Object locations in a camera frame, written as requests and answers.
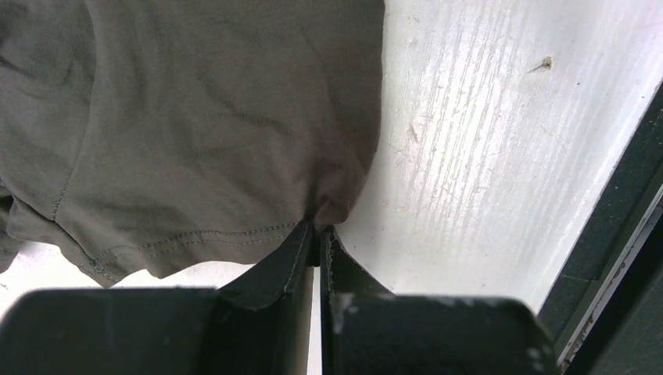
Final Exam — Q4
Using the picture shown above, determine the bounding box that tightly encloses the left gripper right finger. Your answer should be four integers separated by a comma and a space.
320, 228, 559, 374

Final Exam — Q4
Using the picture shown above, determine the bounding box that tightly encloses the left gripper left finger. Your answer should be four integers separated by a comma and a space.
1, 221, 314, 374

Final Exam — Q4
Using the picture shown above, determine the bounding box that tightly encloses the olive underwear beige waistband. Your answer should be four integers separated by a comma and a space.
1, 1, 385, 287

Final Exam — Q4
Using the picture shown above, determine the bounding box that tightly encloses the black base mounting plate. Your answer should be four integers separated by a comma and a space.
539, 92, 662, 374

